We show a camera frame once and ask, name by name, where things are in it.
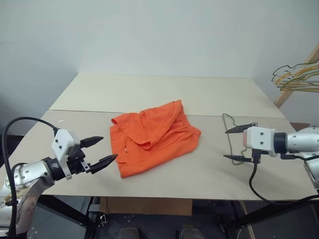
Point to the brown cardboard box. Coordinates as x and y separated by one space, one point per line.
144 206

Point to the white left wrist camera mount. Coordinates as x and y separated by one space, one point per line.
63 140

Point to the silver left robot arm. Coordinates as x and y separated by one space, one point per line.
27 171

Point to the black metal table frame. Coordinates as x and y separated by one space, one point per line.
64 211

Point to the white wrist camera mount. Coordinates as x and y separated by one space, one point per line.
63 140
261 139

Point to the orange shirt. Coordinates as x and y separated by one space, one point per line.
154 142

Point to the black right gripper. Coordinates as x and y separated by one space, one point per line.
256 155

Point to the wooden hanger rack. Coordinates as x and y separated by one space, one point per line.
281 99

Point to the dark rounded shape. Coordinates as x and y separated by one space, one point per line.
128 234
190 232

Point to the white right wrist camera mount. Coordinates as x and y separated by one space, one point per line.
261 139

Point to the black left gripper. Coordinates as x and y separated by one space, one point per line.
76 159

